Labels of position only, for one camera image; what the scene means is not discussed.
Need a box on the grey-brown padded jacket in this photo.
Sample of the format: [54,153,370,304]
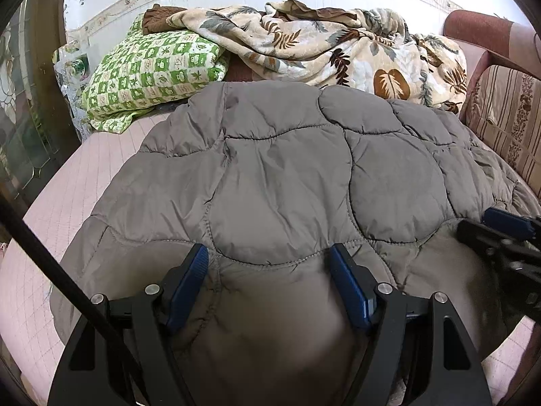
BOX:
[61,82,540,405]

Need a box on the pink quilted bed cover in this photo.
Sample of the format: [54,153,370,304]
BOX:
[1,114,540,405]

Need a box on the red-brown headboard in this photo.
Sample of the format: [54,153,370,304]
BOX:
[443,10,540,117]

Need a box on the wooden glass-door wardrobe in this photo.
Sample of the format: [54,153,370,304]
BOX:
[1,0,80,216]

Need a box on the beige leaf-print blanket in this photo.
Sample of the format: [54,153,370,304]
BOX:
[166,0,468,113]

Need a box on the green white patterned pillow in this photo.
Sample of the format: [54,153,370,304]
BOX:
[81,14,229,134]

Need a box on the black cable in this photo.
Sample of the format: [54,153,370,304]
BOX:
[0,189,150,406]

